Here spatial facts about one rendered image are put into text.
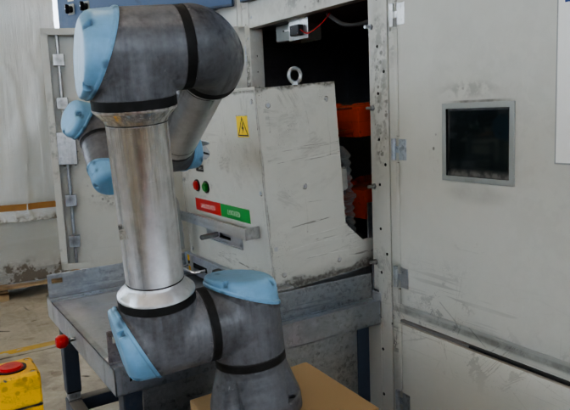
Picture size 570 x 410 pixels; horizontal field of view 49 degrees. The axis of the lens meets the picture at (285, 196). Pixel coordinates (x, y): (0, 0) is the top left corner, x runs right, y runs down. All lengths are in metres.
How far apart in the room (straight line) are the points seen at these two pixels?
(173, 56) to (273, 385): 0.52
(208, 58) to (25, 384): 0.62
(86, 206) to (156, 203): 1.21
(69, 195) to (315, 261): 0.86
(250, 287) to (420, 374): 0.67
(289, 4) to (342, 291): 0.82
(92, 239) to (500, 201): 1.31
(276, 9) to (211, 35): 1.07
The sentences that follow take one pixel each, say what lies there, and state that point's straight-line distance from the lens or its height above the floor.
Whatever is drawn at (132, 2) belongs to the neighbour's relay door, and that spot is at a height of 1.71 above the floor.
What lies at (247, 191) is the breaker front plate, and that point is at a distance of 1.51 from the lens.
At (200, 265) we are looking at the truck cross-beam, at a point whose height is 0.88.
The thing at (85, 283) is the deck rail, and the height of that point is 0.85.
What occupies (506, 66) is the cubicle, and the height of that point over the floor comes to 1.37.
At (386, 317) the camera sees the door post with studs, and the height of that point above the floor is 0.79.
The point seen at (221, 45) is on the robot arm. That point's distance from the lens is 0.86.
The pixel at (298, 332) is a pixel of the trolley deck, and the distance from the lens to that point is 1.47.
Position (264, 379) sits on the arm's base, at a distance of 1.01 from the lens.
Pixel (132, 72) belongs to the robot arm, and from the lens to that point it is 0.83.
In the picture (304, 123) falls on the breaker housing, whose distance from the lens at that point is 1.48.
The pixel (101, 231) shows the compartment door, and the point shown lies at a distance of 2.09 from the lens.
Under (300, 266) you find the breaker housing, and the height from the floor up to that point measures 0.93.
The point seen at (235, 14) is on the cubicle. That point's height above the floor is 1.63.
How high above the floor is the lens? 1.31
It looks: 8 degrees down
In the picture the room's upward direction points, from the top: 2 degrees counter-clockwise
